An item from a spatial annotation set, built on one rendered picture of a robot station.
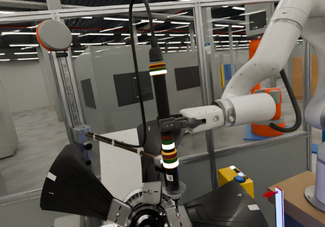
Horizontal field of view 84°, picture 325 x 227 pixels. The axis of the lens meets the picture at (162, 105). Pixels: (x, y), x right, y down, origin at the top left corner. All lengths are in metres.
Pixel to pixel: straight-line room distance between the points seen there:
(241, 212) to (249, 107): 0.33
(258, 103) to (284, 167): 1.32
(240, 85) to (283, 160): 1.23
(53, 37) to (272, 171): 1.76
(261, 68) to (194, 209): 0.47
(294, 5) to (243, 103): 0.30
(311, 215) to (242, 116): 0.58
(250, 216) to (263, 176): 1.08
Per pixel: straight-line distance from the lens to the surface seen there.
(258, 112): 0.56
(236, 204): 0.70
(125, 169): 0.88
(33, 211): 1.56
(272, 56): 0.59
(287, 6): 0.67
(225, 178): 1.01
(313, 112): 0.93
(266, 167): 1.73
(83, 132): 1.00
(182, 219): 0.63
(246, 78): 0.64
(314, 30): 0.85
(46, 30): 1.10
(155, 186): 0.63
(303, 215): 1.03
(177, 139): 0.63
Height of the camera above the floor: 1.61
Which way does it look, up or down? 9 degrees down
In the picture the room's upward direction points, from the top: 8 degrees counter-clockwise
